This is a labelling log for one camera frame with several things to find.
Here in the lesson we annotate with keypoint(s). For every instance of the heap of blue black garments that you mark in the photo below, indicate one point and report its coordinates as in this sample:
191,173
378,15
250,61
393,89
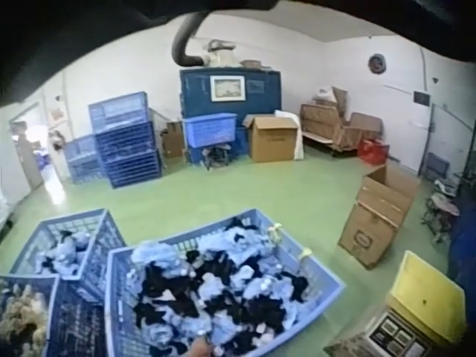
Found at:
223,282

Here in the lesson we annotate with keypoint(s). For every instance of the dark wall sign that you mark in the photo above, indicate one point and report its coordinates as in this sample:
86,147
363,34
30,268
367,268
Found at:
422,98

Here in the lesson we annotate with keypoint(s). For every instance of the person's left hand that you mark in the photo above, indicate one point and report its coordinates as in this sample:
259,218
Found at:
199,349

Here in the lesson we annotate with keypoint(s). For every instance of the dark blue plastic crate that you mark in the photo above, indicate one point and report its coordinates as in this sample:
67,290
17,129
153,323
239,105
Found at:
74,327

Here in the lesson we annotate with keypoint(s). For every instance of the stack of blue crates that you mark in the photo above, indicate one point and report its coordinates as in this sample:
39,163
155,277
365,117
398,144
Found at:
126,148

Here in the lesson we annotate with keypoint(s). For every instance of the large blue plastic crate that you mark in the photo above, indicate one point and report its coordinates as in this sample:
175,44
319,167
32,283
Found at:
320,288

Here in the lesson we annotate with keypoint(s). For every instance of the round wooden stool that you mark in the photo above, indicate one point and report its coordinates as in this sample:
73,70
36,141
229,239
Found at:
442,208

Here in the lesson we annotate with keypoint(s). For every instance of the white blower unit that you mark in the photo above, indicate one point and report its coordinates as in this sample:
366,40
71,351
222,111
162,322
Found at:
223,56

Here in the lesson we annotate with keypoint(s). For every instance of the small brown cardboard box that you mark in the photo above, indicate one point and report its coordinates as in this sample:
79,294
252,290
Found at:
174,139

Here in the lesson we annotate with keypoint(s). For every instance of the low blue crate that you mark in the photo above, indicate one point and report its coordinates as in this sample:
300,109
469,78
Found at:
82,160

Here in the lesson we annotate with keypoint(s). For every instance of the pale yellow tag clip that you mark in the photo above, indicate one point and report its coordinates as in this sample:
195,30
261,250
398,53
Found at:
305,257
276,232

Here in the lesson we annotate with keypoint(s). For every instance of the yellow plastic bin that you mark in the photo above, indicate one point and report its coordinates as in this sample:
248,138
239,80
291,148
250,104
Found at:
427,294

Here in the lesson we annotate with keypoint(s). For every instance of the open brown cardboard box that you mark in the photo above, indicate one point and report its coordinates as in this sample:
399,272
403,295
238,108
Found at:
271,143

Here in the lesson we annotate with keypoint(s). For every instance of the red plastic crate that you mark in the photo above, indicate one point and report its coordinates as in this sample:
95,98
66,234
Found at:
373,151

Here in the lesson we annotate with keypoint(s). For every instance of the open printed cardboard box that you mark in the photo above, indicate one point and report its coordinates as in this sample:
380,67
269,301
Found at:
375,227

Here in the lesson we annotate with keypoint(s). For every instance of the blue metal cabinet machine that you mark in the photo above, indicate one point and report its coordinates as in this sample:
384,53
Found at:
266,93

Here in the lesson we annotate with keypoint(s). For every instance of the cart of flattened cardboard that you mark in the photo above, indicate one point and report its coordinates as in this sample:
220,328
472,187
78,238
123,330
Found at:
331,126

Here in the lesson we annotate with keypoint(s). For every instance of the heap of light blue garments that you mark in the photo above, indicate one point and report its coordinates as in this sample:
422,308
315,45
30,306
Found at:
68,253

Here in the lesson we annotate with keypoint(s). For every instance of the light blue plastic tub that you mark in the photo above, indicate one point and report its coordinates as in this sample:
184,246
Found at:
210,128

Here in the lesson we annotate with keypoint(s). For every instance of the blue folding chair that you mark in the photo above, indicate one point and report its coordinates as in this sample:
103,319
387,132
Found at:
436,165

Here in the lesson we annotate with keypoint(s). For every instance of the dark blue machine panel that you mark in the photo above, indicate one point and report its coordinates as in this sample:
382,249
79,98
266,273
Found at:
465,256

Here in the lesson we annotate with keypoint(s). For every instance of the heap of tan fluffy garments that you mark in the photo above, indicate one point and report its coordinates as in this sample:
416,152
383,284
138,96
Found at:
22,320

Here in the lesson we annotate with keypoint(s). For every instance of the white framed notice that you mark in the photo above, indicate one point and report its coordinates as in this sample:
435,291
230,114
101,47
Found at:
227,88

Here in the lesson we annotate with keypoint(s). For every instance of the clutter on cabinet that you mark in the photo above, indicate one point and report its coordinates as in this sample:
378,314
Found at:
254,64

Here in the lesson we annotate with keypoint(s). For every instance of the blue plastic mesh crate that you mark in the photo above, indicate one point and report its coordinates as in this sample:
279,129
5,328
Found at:
108,230

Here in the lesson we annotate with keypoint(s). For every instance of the grey door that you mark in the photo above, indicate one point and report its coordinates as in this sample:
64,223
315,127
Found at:
31,163

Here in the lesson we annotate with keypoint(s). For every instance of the brown cardboard piece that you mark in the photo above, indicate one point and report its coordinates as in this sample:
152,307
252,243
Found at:
347,346

